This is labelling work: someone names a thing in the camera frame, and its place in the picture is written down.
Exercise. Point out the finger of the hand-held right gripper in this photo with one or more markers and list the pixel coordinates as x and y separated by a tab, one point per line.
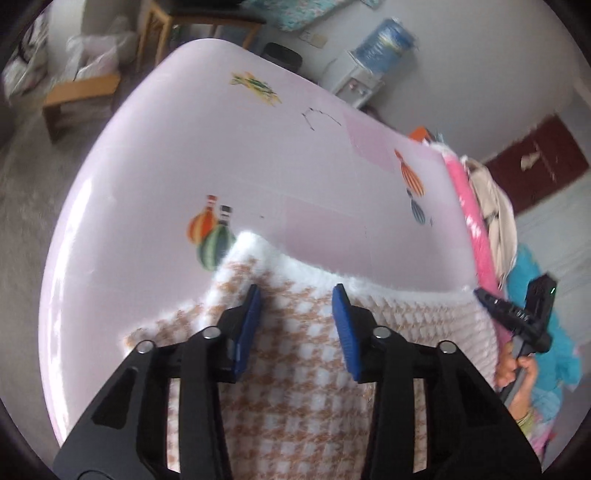
501	311

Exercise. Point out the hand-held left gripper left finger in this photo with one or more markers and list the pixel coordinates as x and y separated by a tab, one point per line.
247	323

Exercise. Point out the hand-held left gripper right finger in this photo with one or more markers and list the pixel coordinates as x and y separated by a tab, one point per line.
346	332

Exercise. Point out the beige white houndstooth coat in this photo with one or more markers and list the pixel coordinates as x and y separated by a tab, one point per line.
300	369

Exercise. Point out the person's right forearm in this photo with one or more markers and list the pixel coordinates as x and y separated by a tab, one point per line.
528	422

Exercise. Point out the person's right hand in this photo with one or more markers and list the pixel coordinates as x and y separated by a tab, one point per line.
528	378

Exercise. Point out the beige clothing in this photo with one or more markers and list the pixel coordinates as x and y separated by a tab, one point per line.
501	221

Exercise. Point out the pink floral blanket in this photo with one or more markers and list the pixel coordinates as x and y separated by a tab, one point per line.
473	217

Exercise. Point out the hanging beige sock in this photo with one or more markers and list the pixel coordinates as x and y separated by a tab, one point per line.
530	159

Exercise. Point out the dark red door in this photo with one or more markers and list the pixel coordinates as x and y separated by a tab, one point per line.
554	157

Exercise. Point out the lavender balloon print sheet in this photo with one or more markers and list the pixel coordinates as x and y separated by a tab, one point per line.
231	152

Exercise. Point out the orange bag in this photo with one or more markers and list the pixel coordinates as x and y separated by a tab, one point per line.
421	134

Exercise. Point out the white water dispenser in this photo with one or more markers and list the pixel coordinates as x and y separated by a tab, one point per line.
346	83

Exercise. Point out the black bin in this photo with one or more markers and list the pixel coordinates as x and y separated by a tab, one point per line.
281	55

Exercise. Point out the wooden stool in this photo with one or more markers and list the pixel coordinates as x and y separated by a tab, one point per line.
78	90

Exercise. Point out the blue water bottle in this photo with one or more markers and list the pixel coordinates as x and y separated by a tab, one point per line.
388	44

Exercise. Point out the wooden chair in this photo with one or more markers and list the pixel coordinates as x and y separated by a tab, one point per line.
157	27

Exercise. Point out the white plastic bag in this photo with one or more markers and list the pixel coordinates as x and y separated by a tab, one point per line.
99	50

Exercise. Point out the teal floral cloth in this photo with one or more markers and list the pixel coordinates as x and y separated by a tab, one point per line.
295	11

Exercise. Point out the printed plastic bag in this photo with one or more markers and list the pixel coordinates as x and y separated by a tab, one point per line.
25	60

